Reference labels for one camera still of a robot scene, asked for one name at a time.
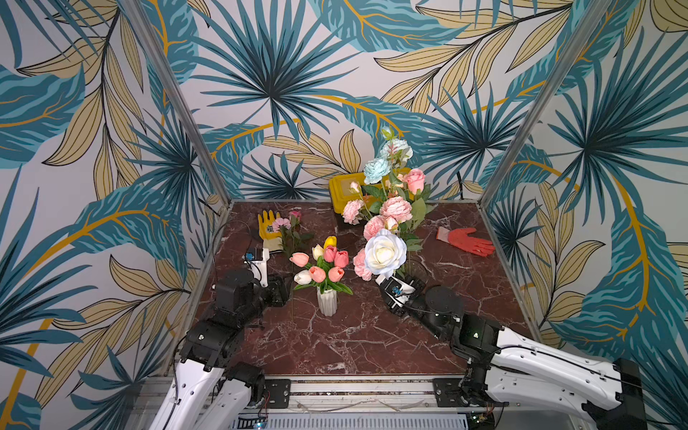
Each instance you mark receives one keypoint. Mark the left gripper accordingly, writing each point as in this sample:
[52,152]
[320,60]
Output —
[280,294]

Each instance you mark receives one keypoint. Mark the pink carnation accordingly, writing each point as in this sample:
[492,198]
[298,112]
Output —
[283,226]

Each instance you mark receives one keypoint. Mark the magenta rose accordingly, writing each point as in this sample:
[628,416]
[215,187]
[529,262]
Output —
[294,240]

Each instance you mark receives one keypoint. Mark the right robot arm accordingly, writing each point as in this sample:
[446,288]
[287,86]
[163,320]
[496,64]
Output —
[506,368]

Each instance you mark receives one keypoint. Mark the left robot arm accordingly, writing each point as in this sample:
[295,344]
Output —
[209,391]

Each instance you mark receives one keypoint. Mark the white ribbed vase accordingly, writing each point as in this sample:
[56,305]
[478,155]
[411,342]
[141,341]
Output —
[328,302]

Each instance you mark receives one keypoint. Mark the white rose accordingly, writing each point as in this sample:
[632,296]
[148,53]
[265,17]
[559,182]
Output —
[385,253]

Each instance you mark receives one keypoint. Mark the yellow work glove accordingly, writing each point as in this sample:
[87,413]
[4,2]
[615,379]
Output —
[271,236]

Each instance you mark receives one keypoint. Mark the tulip bouquet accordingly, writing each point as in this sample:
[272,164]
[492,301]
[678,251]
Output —
[323,269]

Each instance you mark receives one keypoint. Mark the red work glove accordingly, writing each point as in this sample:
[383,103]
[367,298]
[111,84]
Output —
[463,240]

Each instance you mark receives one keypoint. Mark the yellow toolbox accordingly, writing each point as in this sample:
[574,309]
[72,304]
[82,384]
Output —
[344,191]

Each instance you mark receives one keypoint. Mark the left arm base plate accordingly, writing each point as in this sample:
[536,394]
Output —
[274,394]

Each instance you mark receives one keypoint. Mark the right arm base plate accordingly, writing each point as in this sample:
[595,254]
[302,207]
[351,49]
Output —
[451,393]

